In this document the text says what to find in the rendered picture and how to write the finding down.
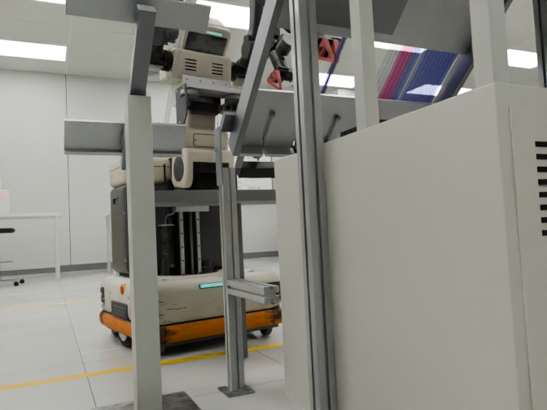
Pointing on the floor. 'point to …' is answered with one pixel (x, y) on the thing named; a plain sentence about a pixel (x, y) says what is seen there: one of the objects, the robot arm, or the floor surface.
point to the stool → (0, 272)
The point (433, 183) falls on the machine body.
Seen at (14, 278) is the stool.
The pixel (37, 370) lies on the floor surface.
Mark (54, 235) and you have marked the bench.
